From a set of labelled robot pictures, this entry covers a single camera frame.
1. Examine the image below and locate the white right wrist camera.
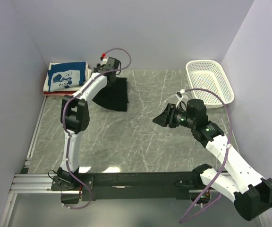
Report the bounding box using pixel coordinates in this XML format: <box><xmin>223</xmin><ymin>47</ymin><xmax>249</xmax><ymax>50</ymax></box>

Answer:
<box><xmin>175</xmin><ymin>89</ymin><xmax>189</xmax><ymax>111</ymax></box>

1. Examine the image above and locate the aluminium front frame rail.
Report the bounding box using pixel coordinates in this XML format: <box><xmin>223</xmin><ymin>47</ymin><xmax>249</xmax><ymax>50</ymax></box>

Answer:
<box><xmin>9</xmin><ymin>171</ymin><xmax>56</xmax><ymax>194</ymax></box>

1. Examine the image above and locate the black t shirt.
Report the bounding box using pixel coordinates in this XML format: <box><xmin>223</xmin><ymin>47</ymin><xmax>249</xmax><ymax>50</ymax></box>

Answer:
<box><xmin>93</xmin><ymin>78</ymin><xmax>128</xmax><ymax>112</ymax></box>

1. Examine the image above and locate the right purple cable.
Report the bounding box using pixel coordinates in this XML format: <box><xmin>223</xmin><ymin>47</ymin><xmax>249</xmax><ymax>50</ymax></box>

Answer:
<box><xmin>178</xmin><ymin>87</ymin><xmax>234</xmax><ymax>224</ymax></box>

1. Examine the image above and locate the blue cartoon print folded shirt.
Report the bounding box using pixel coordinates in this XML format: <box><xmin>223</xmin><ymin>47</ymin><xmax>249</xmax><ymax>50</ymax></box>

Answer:
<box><xmin>47</xmin><ymin>61</ymin><xmax>87</xmax><ymax>93</ymax></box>

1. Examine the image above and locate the red folded shirt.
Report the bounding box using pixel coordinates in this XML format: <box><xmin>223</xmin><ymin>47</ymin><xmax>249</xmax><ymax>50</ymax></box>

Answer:
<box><xmin>43</xmin><ymin>90</ymin><xmax>76</xmax><ymax>96</ymax></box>

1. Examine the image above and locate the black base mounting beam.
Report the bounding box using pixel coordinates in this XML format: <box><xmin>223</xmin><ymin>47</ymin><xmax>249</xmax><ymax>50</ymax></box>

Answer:
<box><xmin>51</xmin><ymin>172</ymin><xmax>205</xmax><ymax>201</ymax></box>

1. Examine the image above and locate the purple cable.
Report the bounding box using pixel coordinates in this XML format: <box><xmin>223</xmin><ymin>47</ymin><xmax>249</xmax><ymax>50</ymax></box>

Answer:
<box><xmin>178</xmin><ymin>87</ymin><xmax>234</xmax><ymax>224</ymax></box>
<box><xmin>60</xmin><ymin>48</ymin><xmax>132</xmax><ymax>211</ymax></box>

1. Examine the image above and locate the aluminium table edge rail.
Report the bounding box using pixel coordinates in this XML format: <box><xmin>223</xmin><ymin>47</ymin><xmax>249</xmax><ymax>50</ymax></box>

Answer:
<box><xmin>20</xmin><ymin>96</ymin><xmax>47</xmax><ymax>174</ymax></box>

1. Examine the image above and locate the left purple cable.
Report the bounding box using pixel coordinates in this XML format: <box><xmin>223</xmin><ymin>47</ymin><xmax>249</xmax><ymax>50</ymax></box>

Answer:
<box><xmin>60</xmin><ymin>48</ymin><xmax>132</xmax><ymax>211</ymax></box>

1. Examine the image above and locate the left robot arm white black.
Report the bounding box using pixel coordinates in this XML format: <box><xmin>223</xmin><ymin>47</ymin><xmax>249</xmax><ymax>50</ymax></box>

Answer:
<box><xmin>57</xmin><ymin>57</ymin><xmax>121</xmax><ymax>190</ymax></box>

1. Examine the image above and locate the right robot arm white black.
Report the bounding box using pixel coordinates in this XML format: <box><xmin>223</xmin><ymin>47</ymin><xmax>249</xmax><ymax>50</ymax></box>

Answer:
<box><xmin>153</xmin><ymin>99</ymin><xmax>272</xmax><ymax>221</ymax></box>

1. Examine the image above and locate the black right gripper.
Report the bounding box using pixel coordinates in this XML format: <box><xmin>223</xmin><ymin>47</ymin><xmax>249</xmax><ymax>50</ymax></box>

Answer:
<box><xmin>152</xmin><ymin>103</ymin><xmax>196</xmax><ymax>129</ymax></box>

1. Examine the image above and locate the white perforated plastic basket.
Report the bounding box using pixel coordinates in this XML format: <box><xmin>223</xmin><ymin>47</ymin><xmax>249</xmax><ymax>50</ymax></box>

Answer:
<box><xmin>186</xmin><ymin>60</ymin><xmax>235</xmax><ymax>109</ymax></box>

